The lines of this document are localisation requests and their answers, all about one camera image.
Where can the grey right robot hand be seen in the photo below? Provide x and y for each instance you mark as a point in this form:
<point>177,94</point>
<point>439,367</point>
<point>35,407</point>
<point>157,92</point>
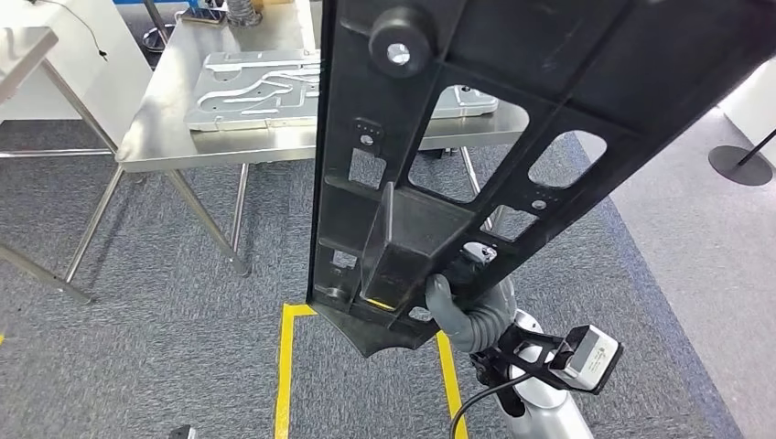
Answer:
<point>442,303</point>

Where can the black plastic plate bracket part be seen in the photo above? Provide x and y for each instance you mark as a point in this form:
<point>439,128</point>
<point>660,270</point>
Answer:
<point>485,36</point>

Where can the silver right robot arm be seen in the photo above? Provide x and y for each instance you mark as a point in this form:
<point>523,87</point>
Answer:
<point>545,412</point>

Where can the stainless steel workbench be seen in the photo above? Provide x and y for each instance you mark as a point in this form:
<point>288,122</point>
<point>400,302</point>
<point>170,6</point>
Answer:
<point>163,121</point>

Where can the black robot foot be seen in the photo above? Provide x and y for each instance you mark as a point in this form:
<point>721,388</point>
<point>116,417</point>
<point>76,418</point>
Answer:
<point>182,433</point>

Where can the embossed sheet metal panel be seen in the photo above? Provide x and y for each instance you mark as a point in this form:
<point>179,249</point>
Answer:
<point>242,91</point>

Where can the steel table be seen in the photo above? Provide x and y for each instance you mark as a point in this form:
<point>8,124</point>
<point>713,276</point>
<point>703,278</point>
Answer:
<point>24,54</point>

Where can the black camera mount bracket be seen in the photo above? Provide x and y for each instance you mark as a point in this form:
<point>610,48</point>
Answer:
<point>485,369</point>

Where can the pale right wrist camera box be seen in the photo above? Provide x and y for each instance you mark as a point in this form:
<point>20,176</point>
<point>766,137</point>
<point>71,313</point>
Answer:
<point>591,363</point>

